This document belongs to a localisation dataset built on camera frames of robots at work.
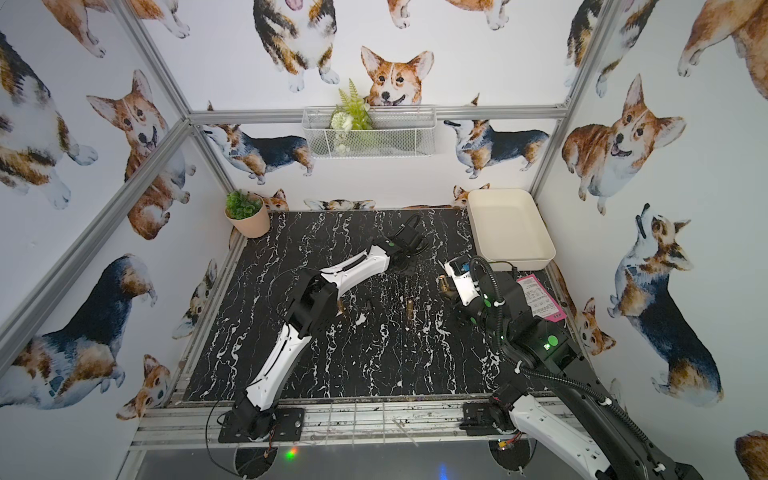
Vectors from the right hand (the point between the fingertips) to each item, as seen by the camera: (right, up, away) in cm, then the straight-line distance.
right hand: (444, 290), depth 67 cm
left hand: (-6, +3, +34) cm, 35 cm away
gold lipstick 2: (-7, -11, +26) cm, 29 cm away
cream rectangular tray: (+29, +15, +43) cm, 54 cm away
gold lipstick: (0, +1, -1) cm, 1 cm away
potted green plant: (-63, +20, +36) cm, 76 cm away
